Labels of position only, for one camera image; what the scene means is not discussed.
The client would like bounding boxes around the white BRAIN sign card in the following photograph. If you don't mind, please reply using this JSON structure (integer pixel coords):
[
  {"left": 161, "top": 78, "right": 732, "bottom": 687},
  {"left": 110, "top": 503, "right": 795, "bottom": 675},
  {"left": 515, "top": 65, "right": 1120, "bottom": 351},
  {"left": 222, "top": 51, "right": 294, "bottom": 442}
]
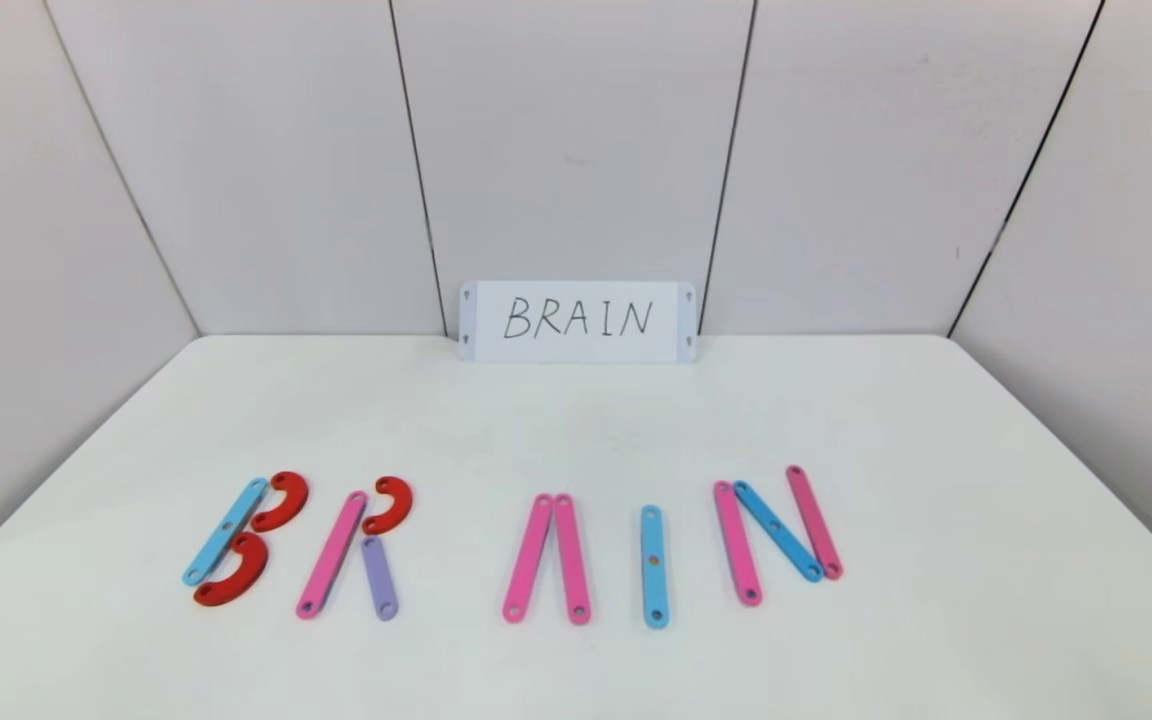
[{"left": 458, "top": 280, "right": 699, "bottom": 364}]

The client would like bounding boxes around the long pink bar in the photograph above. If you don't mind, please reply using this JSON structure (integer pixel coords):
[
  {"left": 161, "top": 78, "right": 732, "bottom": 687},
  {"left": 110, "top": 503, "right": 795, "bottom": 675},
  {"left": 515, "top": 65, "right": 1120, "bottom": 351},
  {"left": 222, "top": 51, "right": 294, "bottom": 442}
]
[
  {"left": 785, "top": 464, "right": 845, "bottom": 582},
  {"left": 501, "top": 493, "right": 555, "bottom": 626},
  {"left": 553, "top": 494, "right": 593, "bottom": 627},
  {"left": 296, "top": 490, "right": 370, "bottom": 621},
  {"left": 713, "top": 480, "right": 765, "bottom": 609}
]

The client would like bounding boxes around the short purple bar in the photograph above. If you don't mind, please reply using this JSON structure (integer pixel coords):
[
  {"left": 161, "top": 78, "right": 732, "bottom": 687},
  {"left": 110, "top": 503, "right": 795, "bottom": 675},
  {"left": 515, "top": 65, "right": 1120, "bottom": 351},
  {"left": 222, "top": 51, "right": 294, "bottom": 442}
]
[{"left": 359, "top": 536, "right": 401, "bottom": 623}]

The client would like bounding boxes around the blue three-hole bar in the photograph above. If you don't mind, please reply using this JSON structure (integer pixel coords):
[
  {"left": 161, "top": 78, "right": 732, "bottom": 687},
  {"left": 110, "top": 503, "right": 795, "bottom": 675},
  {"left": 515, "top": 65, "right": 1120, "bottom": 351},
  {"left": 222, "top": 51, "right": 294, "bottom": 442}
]
[
  {"left": 182, "top": 477, "right": 270, "bottom": 587},
  {"left": 640, "top": 505, "right": 670, "bottom": 630},
  {"left": 732, "top": 480, "right": 826, "bottom": 584}
]

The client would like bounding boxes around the red arc piece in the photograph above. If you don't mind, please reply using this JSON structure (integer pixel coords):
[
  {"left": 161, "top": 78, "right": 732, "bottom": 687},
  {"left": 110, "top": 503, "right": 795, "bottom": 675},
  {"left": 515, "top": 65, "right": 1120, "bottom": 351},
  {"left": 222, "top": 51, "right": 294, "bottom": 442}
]
[
  {"left": 361, "top": 475, "right": 416, "bottom": 537},
  {"left": 250, "top": 470, "right": 311, "bottom": 533},
  {"left": 193, "top": 531, "right": 270, "bottom": 608}
]

